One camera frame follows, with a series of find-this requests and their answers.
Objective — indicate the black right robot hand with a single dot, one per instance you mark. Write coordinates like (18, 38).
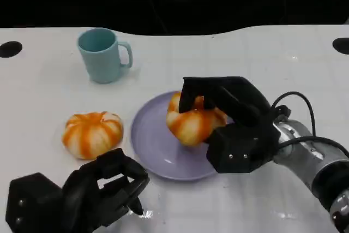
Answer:
(240, 99)

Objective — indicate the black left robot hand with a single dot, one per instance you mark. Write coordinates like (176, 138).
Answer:
(81, 189)

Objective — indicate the orange and white bread roll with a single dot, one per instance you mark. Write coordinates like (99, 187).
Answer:
(191, 128)
(91, 134)

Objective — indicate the lilac plate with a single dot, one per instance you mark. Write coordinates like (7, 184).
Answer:
(152, 140)

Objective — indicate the pale green mug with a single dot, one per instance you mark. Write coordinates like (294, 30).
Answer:
(101, 61)

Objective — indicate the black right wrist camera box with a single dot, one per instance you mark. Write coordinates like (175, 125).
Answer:
(240, 148)

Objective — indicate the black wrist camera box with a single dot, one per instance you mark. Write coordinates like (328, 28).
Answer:
(240, 148)
(34, 203)

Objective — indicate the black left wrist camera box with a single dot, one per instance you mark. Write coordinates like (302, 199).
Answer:
(34, 203)

